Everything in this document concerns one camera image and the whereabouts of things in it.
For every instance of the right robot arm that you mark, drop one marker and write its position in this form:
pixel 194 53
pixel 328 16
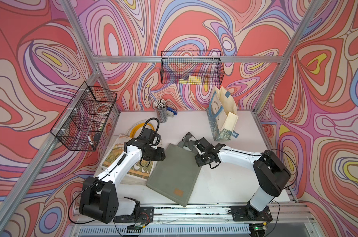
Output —
pixel 271 173

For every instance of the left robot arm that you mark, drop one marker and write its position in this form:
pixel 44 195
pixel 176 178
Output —
pixel 99 199

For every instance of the yellow sticky notes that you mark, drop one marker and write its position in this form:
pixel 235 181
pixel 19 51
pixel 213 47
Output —
pixel 191 80

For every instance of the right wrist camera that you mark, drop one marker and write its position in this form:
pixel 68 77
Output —
pixel 200 148

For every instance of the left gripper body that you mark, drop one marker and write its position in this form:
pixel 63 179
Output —
pixel 156 154

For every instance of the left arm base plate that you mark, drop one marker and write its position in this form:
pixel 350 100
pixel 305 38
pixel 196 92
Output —
pixel 143 215

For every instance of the black wire basket back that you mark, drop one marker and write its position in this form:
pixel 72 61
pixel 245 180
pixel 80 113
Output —
pixel 179 64

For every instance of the beige bag blue handles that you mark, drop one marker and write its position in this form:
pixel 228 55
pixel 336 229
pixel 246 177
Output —
pixel 222 115

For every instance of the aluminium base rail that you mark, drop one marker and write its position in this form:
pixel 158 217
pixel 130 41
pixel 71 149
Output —
pixel 287 219

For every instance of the blue stapler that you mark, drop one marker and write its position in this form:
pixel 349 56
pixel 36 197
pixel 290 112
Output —
pixel 174 111

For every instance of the olive green fabric bag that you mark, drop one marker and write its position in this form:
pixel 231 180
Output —
pixel 176 176

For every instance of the metal cup of pencils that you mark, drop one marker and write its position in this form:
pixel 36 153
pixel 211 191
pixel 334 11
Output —
pixel 161 109

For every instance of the black wire basket left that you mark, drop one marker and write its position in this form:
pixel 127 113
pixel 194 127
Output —
pixel 87 114

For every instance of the black wire basket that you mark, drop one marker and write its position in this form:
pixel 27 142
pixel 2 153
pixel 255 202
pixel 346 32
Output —
pixel 179 64
pixel 87 114

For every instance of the cream canvas tote bag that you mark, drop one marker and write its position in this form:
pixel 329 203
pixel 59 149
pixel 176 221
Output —
pixel 131 180

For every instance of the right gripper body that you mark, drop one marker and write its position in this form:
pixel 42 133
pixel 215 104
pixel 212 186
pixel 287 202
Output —
pixel 201 160

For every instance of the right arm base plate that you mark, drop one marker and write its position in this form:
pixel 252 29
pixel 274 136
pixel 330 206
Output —
pixel 245 213

